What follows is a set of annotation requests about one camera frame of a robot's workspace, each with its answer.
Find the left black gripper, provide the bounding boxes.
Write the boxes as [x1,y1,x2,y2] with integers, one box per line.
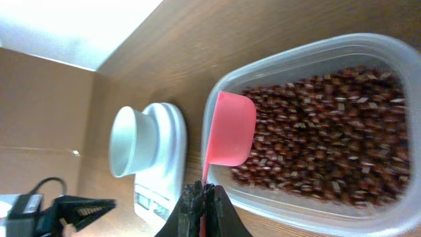
[5,194,116,237]

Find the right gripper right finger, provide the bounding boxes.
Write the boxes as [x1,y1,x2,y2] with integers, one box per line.
[205,184,252,237]

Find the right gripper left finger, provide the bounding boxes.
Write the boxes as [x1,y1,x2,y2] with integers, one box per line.
[155,180,205,237]

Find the pink plastic scoop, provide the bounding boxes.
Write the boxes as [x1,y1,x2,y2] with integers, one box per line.
[199,91,257,237]

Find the white digital kitchen scale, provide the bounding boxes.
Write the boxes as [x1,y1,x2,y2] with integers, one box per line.
[134,103,187,232]

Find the white round bowl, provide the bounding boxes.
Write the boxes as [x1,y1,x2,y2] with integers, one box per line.
[109,106,158,178]

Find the clear plastic bean container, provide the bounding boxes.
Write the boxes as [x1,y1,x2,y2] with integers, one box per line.
[202,33,420,236]

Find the red beans in container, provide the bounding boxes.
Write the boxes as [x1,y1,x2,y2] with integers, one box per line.
[231,66,412,207]

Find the left black camera cable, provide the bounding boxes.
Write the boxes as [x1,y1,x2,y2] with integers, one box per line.
[29,176,68,198]

